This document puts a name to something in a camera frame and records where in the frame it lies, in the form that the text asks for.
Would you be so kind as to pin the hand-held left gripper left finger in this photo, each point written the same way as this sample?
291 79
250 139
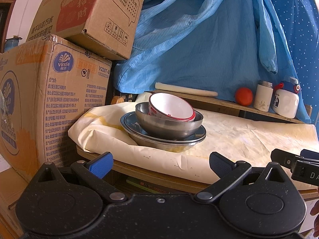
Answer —
101 164

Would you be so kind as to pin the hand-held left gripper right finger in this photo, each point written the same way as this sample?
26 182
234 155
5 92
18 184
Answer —
219 165

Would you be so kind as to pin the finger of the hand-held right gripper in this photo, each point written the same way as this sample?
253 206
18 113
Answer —
282 158
311 154

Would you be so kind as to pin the steel plate with blue label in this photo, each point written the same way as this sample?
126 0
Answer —
129 122

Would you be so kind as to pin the large deep steel plate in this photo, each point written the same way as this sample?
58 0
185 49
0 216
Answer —
159 145

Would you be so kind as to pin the steel bowl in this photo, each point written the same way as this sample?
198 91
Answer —
162 129

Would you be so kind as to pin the person's right hand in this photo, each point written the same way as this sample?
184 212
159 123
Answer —
316 219

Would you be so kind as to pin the cream table cloth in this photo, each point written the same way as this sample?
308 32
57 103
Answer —
249 142

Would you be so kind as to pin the stack of books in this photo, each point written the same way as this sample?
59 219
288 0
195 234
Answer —
139 183

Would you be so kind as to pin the round wooden table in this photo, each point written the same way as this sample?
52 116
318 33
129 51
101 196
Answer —
149 173

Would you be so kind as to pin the white bottle with blue cap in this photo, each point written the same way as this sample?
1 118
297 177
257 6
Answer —
285 102

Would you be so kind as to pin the white thermos cup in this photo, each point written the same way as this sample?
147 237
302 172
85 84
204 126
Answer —
262 97

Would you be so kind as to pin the red tomato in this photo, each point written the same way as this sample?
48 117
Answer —
244 96

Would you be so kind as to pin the large blue logo cardboard box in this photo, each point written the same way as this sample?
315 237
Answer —
49 104

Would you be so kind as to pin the cream rolling pin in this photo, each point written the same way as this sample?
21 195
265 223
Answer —
187 89

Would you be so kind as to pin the plain low cardboard box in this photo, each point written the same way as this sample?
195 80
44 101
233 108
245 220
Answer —
10 194

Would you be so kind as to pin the light blue coat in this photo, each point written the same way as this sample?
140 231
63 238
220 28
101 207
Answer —
211 42

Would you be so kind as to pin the dark blue dotted cloth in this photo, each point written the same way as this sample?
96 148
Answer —
299 29

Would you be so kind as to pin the small red print cardboard box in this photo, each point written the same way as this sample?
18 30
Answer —
94 17

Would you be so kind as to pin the blue water bottle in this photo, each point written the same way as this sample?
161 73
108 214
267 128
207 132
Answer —
12 44

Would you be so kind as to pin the dark wooden door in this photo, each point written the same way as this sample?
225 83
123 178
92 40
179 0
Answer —
5 25

